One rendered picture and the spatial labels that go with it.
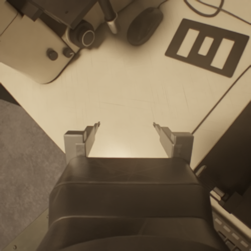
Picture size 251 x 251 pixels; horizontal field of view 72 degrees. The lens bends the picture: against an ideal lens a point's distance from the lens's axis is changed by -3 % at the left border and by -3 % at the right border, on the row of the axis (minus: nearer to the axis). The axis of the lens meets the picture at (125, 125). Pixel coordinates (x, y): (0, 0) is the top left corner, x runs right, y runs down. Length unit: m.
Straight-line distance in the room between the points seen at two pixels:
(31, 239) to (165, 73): 0.48
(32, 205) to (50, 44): 1.28
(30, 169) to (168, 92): 1.31
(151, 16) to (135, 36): 0.06
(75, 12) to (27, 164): 1.38
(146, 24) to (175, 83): 0.16
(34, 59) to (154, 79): 0.28
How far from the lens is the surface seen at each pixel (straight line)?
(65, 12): 0.32
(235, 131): 0.34
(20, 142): 1.65
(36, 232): 0.48
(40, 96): 0.56
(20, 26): 0.44
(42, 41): 0.47
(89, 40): 0.49
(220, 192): 0.30
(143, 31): 0.48
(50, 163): 1.44
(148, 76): 0.45
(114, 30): 0.51
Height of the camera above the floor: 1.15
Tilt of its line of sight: 72 degrees down
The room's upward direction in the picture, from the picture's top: 53 degrees counter-clockwise
